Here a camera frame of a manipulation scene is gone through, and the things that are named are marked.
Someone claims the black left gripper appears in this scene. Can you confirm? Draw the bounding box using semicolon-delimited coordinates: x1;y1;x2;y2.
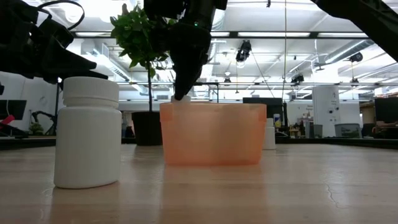
0;0;109;84

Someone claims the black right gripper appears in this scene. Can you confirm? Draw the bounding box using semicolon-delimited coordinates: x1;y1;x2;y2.
149;17;215;101

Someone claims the white pill bottle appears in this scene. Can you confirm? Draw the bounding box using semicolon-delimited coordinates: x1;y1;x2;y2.
53;77;123;190
263;117;277;151
170;95;192;105

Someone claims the orange translucent plastic basket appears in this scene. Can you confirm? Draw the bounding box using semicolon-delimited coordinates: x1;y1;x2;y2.
159;102;268;166

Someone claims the small green leafy tree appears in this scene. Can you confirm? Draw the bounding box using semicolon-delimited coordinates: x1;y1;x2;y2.
110;3;175;113

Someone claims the black plant pot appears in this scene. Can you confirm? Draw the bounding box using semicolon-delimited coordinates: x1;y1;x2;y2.
131;111;164;146

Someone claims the small green desk plant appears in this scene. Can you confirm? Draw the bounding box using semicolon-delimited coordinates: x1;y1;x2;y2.
29;121;45;136

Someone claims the black computer monitor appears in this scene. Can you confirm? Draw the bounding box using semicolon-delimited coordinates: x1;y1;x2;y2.
242;97;284;119
0;99;28;121
374;97;398;124

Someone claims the red object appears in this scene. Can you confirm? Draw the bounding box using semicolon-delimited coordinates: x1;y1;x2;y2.
0;114;16;127

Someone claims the long ceiling light strip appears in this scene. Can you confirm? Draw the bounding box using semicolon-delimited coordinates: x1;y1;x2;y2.
72;30;369;39

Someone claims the white pillar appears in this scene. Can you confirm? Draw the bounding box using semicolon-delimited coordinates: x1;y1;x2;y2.
312;85;340;138

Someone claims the grey bin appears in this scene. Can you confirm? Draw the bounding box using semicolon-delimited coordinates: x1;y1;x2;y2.
334;123;361;139

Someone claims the left gripper black cable loop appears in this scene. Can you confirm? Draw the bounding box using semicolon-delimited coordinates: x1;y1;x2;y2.
36;0;86;32

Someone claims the black hanging ceiling camera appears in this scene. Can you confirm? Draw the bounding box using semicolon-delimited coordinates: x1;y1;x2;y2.
235;39;252;63

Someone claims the silver ceiling air duct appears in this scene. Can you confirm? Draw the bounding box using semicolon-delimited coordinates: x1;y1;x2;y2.
210;8;228;31

